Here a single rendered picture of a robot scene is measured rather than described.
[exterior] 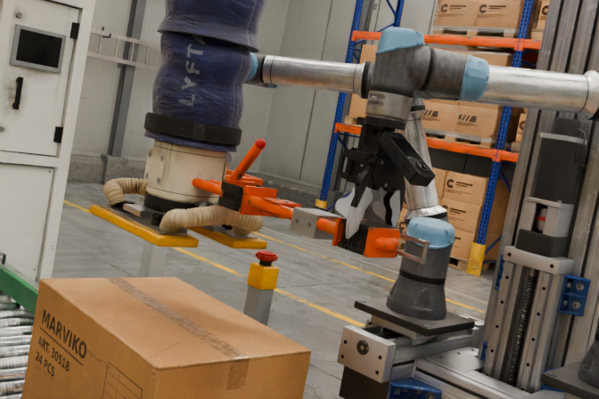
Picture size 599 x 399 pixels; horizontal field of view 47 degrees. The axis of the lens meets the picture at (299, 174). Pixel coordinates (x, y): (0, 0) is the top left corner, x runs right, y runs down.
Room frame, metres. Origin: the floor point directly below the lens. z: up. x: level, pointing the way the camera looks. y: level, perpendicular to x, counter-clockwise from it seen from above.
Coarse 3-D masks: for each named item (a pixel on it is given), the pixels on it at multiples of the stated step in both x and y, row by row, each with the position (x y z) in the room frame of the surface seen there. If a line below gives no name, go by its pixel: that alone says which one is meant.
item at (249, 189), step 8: (224, 184) 1.42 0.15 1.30; (232, 184) 1.40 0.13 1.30; (240, 184) 1.46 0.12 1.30; (248, 184) 1.48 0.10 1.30; (224, 192) 1.43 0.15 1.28; (232, 192) 1.40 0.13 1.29; (240, 192) 1.38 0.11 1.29; (248, 192) 1.38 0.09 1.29; (256, 192) 1.40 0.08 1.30; (264, 192) 1.41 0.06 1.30; (272, 192) 1.42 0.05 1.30; (224, 200) 1.41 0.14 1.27; (232, 200) 1.40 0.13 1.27; (240, 200) 1.39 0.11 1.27; (232, 208) 1.39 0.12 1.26; (248, 208) 1.39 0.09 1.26; (256, 208) 1.40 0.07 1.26
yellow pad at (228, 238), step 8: (224, 224) 1.62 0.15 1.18; (200, 232) 1.63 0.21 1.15; (208, 232) 1.60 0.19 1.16; (216, 232) 1.58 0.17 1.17; (224, 232) 1.58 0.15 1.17; (232, 232) 1.59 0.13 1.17; (216, 240) 1.58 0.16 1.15; (224, 240) 1.55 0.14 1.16; (232, 240) 1.53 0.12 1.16; (240, 240) 1.54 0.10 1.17; (248, 240) 1.56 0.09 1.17; (256, 240) 1.57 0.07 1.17; (264, 240) 1.59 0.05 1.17; (256, 248) 1.57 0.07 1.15; (264, 248) 1.59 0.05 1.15
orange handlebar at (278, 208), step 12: (204, 180) 1.52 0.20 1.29; (240, 180) 1.77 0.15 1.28; (252, 180) 1.80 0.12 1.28; (216, 192) 1.47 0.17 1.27; (252, 204) 1.37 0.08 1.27; (264, 204) 1.35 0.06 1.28; (276, 204) 1.33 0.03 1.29; (288, 204) 1.33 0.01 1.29; (276, 216) 1.32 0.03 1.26; (288, 216) 1.29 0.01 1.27; (324, 228) 1.21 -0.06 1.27; (384, 240) 1.13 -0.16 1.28; (396, 240) 1.14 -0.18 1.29
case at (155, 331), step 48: (48, 288) 1.67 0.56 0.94; (96, 288) 1.72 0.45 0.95; (144, 288) 1.81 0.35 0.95; (192, 288) 1.89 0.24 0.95; (48, 336) 1.64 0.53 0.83; (96, 336) 1.47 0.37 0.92; (144, 336) 1.43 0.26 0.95; (192, 336) 1.49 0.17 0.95; (240, 336) 1.55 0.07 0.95; (48, 384) 1.61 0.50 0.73; (96, 384) 1.44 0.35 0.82; (144, 384) 1.30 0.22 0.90; (192, 384) 1.33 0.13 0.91; (240, 384) 1.41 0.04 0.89; (288, 384) 1.51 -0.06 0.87
